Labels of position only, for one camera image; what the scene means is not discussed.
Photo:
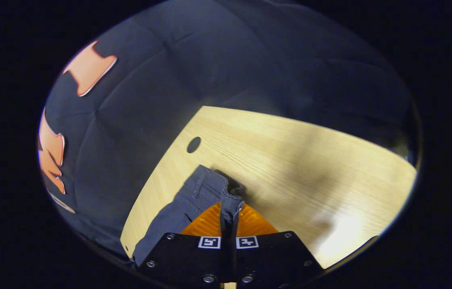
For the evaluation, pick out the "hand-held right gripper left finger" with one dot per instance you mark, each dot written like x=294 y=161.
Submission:
x=186 y=257

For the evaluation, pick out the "dark grey jeans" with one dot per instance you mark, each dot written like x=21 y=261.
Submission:
x=186 y=200

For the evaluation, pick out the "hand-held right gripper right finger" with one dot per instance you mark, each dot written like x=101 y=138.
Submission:
x=274 y=257

